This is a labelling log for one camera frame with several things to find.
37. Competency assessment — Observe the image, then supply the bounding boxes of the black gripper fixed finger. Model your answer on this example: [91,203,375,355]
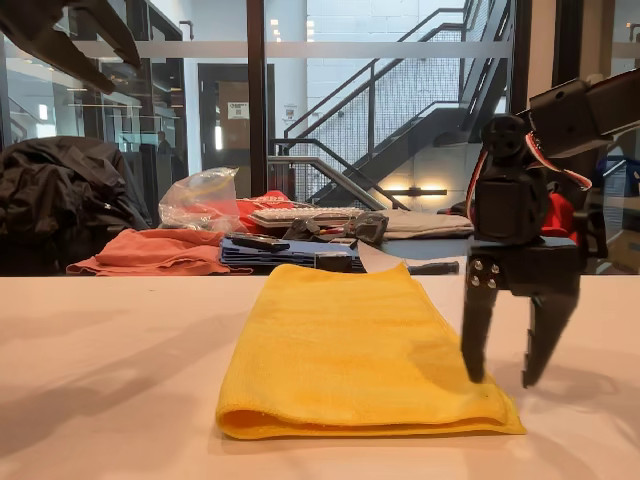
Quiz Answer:
[73,0,143,70]

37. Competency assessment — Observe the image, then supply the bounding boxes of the black gripper moving finger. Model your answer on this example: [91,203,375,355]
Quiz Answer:
[0,0,118,95]

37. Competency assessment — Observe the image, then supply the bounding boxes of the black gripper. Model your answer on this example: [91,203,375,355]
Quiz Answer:
[459,236,585,390]

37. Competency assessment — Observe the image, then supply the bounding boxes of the yellow microfiber towel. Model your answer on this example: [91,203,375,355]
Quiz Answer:
[215,263,527,442]

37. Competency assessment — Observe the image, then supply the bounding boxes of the plain red cloth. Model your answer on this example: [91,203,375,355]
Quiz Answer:
[542,191,577,237]

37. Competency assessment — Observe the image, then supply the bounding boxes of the beige folded cloth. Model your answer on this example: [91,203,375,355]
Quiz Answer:
[383,208,475,241]

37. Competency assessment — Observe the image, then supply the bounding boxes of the white paper sheet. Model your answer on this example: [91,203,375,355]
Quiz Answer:
[358,243,407,276]

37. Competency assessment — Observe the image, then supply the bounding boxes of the black jacket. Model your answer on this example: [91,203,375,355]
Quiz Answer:
[0,135,154,277]

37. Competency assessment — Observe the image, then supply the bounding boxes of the dark framed door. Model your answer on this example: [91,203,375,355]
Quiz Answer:
[196,62,277,200]

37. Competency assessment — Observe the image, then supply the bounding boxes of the small black box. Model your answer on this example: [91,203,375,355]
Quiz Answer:
[313,251,354,274]

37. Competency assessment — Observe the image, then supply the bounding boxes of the clear plastic bag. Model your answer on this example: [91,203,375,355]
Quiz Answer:
[158,166,242,234]

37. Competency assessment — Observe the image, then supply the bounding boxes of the orange folded cloth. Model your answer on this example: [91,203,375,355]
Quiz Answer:
[65,228,255,278]

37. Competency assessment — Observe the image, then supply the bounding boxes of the red cloth with white print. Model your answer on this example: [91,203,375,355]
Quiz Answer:
[233,189,302,234]

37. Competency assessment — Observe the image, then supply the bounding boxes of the black metal staircase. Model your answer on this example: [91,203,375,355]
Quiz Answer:
[267,0,517,212]

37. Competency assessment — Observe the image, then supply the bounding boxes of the white computer keyboard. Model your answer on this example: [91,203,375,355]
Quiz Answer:
[248,205,367,229]

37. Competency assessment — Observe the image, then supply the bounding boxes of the blue folded cloth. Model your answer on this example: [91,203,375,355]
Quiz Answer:
[218,236,367,274]

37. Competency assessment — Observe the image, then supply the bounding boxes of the black keypad phone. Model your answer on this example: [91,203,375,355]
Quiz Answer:
[230,233,292,253]

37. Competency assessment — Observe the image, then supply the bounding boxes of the red white black servo cable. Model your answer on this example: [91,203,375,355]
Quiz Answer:
[469,130,595,204]

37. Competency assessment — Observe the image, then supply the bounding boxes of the glowing wall light strip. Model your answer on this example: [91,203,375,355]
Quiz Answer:
[379,184,449,197]

